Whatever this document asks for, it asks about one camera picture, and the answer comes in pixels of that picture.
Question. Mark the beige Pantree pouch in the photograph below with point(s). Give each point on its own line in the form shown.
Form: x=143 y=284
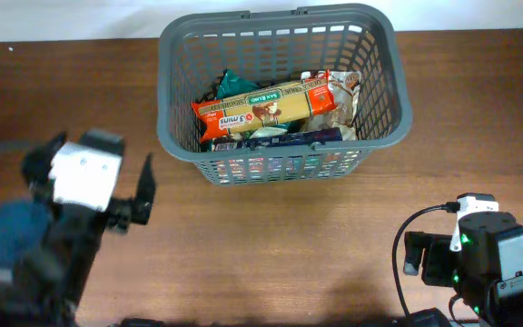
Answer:
x=345 y=88

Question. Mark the blue Kleenex tissue pack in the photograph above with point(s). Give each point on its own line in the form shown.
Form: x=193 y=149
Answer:
x=305 y=138

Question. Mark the orange spaghetti packet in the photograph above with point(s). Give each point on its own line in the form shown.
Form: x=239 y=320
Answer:
x=269 y=106

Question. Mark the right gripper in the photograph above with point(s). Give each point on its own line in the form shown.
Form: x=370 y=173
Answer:
x=415 y=250

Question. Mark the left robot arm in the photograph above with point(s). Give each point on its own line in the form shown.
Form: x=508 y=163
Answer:
x=49 y=242

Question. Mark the grey plastic slotted basket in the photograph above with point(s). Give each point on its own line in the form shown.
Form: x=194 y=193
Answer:
x=271 y=48

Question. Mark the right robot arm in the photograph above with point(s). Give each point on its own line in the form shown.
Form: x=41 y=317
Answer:
x=486 y=272

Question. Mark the dark green snack bag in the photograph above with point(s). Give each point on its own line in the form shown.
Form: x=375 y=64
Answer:
x=231 y=85

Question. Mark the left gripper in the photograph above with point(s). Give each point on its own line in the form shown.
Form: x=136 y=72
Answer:
x=119 y=213

